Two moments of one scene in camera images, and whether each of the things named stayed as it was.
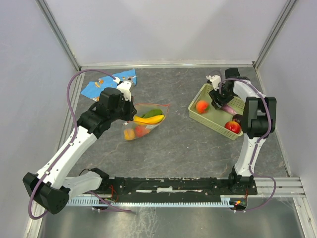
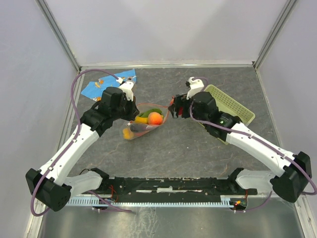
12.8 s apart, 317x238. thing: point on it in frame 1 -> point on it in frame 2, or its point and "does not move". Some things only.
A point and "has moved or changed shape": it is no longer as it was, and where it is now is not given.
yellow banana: (150, 120) does not move
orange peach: (202, 107) has moved or changed shape
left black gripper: (132, 110) does not move
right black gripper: (213, 94) -> (179, 101)
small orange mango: (129, 134) does not move
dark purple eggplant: (227, 108) -> (142, 127)
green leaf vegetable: (152, 112) does not move
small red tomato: (140, 131) does not move
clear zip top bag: (148, 116) does not move
